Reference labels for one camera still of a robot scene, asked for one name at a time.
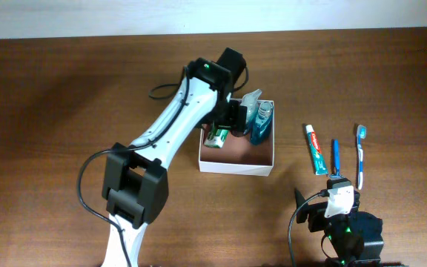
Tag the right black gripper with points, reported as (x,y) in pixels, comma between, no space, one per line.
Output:
(316,213)

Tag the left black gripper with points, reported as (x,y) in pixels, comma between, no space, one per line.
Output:
(233,116)

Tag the clear foaming soap pump bottle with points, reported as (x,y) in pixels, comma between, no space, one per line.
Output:
(249,101)

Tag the green white soap box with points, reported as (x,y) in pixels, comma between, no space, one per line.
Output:
(215,137)

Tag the teal mouthwash bottle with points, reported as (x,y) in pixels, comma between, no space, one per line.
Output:
(262,123)

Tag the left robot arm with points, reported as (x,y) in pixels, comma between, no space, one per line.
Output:
(135,184)

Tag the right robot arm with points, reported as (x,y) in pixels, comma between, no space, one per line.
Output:
(356,236)

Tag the white open cardboard box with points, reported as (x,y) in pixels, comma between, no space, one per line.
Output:
(238,155)

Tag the green red toothpaste tube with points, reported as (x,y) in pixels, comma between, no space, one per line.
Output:
(320,167)

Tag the blue disposable razor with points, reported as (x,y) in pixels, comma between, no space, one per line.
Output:
(335,160)

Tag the blue white toothbrush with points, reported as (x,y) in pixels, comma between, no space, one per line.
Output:
(360,135)

